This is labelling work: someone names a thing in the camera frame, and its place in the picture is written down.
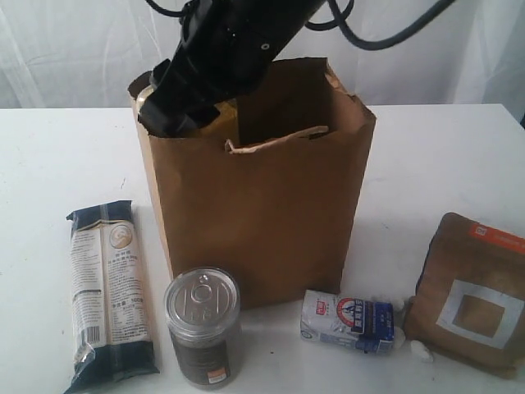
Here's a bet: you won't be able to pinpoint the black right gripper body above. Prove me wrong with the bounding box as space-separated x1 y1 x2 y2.
151 1 322 103

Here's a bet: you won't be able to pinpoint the brown paper bag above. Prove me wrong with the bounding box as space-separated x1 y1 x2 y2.
137 57 376 309

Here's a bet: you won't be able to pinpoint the yellow millet bottle white cap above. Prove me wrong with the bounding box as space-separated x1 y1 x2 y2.
128 84 239 142

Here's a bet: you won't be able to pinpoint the clear jar with metal lid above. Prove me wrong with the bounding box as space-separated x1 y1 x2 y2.
163 267 242 390

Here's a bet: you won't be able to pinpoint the dark blue noodle packet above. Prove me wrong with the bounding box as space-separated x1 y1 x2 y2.
67 200 159 393

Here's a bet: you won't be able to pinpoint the small white blue milk carton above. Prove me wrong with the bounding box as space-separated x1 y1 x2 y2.
300 290 395 355

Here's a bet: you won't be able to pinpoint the white garlic cloves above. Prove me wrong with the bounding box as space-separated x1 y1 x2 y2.
392 297 435 363

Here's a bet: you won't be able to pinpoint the brown kraft pouch with window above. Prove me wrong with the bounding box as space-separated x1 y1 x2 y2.
403 213 524 378

